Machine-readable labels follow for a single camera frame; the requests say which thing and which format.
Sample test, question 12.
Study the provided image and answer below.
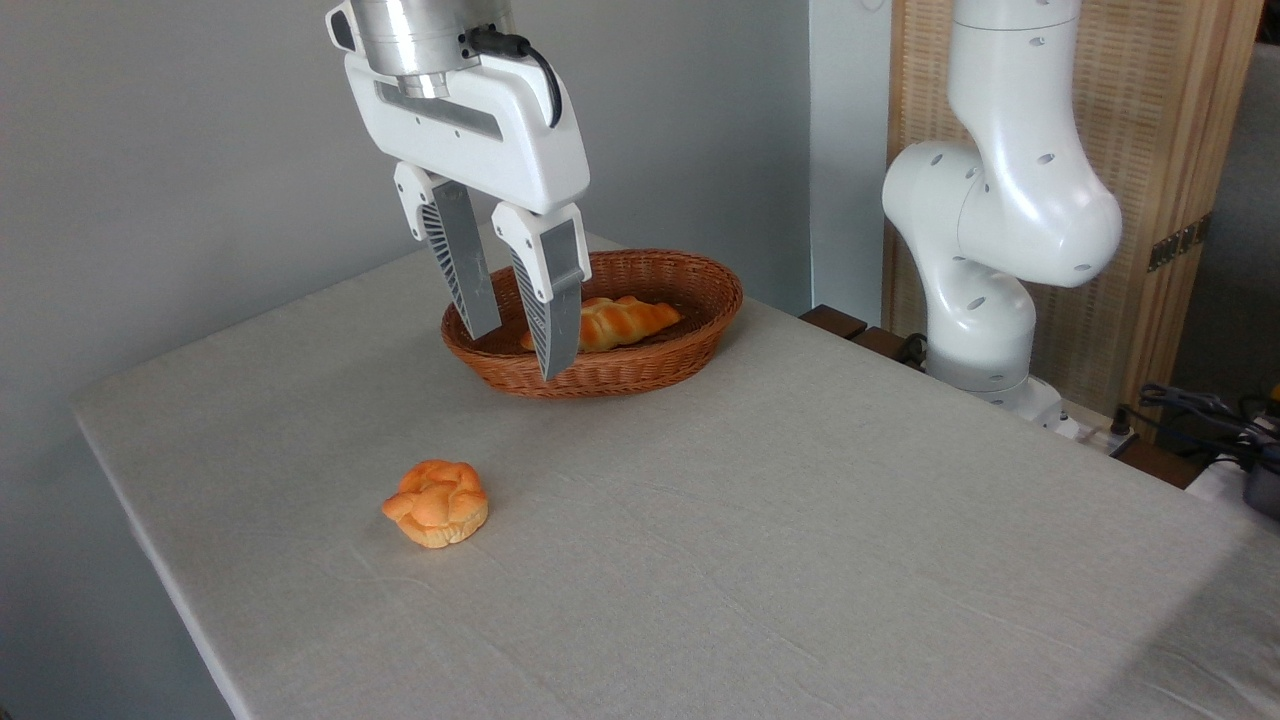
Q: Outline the round knotted bread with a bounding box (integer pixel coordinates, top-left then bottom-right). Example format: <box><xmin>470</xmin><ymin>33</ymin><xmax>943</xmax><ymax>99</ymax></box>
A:
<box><xmin>381</xmin><ymin>459</ymin><xmax>491</xmax><ymax>550</ymax></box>

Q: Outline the white power strip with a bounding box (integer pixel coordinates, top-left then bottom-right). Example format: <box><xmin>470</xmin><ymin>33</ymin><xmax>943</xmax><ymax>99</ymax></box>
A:
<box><xmin>1050</xmin><ymin>398</ymin><xmax>1143</xmax><ymax>458</ymax></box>

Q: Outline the long braided bread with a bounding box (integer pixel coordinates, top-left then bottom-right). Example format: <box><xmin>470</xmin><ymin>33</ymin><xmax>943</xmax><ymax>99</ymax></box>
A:
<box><xmin>518</xmin><ymin>296</ymin><xmax>683</xmax><ymax>355</ymax></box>

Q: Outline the beige tablecloth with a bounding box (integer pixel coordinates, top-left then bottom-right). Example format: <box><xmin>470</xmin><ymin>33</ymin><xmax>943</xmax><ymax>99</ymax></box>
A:
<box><xmin>71</xmin><ymin>215</ymin><xmax>1280</xmax><ymax>720</ymax></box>

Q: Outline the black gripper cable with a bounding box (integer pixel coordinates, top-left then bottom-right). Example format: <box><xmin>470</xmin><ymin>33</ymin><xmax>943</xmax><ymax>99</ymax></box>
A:
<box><xmin>468</xmin><ymin>27</ymin><xmax>564</xmax><ymax>130</ymax></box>

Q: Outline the bundle of black cables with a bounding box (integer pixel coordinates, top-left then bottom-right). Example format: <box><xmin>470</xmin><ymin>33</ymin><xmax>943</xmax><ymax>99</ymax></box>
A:
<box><xmin>1112</xmin><ymin>382</ymin><xmax>1280</xmax><ymax>473</ymax></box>

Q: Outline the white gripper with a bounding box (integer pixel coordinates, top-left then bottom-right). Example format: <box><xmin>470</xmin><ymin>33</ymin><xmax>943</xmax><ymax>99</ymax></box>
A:
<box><xmin>344</xmin><ymin>50</ymin><xmax>592</xmax><ymax>384</ymax></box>

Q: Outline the dark metal screen hinge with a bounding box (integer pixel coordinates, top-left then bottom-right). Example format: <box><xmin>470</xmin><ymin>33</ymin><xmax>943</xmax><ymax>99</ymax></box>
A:
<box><xmin>1147</xmin><ymin>212</ymin><xmax>1214</xmax><ymax>273</ymax></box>

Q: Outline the brown wicker basket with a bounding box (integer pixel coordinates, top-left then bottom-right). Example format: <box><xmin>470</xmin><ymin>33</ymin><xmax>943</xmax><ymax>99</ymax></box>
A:
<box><xmin>441</xmin><ymin>249</ymin><xmax>744</xmax><ymax>401</ymax></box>

